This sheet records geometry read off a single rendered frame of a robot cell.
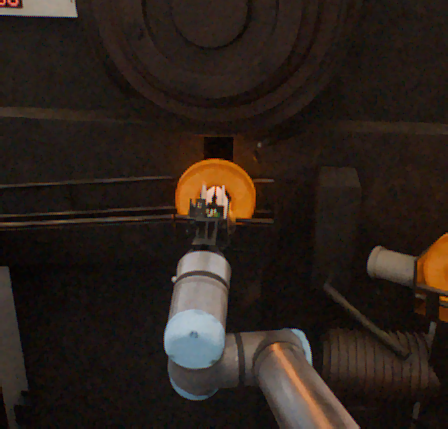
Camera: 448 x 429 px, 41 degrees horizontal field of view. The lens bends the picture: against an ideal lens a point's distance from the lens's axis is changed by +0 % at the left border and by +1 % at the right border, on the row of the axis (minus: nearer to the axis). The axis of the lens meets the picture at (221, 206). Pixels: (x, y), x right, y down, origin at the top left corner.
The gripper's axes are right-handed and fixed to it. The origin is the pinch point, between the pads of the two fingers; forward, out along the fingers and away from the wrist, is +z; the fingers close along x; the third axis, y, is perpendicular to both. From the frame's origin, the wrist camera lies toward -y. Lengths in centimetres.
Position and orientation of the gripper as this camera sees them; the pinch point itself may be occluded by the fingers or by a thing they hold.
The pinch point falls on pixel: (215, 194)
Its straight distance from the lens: 118.3
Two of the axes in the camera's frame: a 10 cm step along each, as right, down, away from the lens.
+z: 0.8, -7.0, 7.1
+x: -10.0, -0.5, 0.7
